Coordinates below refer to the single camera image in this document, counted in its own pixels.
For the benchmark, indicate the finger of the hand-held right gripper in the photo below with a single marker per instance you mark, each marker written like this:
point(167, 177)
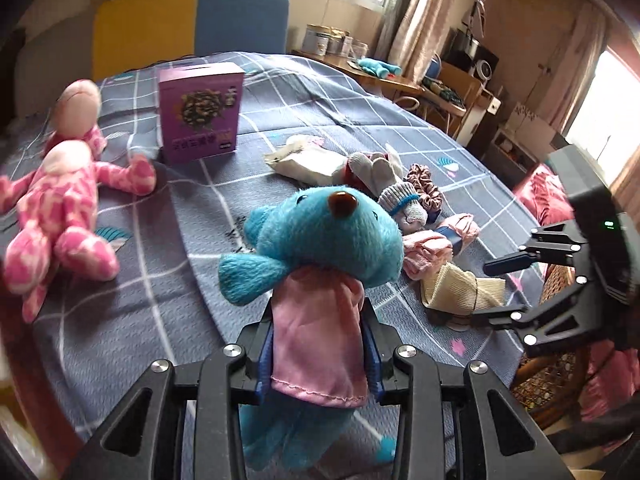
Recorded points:
point(555, 317)
point(555, 250)

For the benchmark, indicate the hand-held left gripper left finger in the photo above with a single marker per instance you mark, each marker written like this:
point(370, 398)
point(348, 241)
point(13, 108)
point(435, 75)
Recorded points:
point(265, 357)

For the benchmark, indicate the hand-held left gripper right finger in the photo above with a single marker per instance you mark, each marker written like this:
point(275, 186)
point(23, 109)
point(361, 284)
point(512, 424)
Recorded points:
point(373, 360)

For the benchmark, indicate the cream ribbed cloth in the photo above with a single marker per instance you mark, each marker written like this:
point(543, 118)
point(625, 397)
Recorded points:
point(457, 290)

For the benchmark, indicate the blue plush toy pink dress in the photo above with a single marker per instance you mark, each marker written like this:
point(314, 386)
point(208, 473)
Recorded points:
point(320, 240)

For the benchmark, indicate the brown satin scrunchie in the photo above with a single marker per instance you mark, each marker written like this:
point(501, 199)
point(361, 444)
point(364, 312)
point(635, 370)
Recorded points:
point(425, 187)

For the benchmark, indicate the grey knit glove blue cuff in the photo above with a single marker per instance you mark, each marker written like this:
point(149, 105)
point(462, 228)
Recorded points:
point(402, 202)

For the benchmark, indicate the white tissue packet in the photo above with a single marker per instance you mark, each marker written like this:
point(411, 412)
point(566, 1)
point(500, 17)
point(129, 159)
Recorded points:
point(307, 162)

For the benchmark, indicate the red cushion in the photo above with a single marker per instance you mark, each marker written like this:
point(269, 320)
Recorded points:
point(542, 195)

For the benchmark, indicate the rattan chair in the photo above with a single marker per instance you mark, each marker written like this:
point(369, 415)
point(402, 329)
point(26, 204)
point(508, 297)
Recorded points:
point(555, 380)

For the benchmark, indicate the pink folded socks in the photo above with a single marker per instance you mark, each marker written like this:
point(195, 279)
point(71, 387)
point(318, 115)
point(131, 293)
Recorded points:
point(435, 250)

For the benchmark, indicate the dark clothing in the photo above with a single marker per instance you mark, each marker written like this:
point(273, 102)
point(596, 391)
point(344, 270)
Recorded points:
point(600, 445)

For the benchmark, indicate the grey checked quilt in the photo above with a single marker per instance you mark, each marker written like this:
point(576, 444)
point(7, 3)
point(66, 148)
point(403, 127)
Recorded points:
point(150, 285)

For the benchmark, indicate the wooden cabinet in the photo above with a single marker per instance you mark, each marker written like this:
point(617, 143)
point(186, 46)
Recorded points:
point(462, 105)

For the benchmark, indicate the pale side curtain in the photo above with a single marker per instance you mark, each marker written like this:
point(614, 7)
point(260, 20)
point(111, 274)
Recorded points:
point(575, 65)

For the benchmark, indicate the black appliance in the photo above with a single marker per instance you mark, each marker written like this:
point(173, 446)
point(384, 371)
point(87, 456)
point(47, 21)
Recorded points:
point(472, 55)

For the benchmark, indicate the purple printed carton box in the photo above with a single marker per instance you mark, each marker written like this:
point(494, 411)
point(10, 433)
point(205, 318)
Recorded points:
point(200, 115)

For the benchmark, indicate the teal cloth on desk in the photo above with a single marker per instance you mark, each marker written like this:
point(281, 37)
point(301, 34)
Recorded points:
point(377, 66)

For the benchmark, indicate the large pink patterned plush toy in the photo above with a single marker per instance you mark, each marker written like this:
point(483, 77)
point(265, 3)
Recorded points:
point(55, 210)

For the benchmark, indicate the pink window curtain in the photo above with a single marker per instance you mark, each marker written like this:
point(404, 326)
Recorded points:
point(415, 15)

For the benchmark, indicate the wooden desk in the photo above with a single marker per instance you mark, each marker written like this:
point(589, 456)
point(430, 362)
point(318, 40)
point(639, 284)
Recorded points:
point(345, 62)

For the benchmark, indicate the group of tin cans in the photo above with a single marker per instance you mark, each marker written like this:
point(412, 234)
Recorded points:
point(322, 40)

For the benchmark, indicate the small pink patterned plush toy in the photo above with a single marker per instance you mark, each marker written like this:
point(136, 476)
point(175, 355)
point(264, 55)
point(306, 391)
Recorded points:
point(77, 105)

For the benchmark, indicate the yellow and blue headboard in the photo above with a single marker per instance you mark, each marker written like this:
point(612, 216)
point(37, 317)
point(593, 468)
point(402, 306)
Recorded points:
point(190, 25)

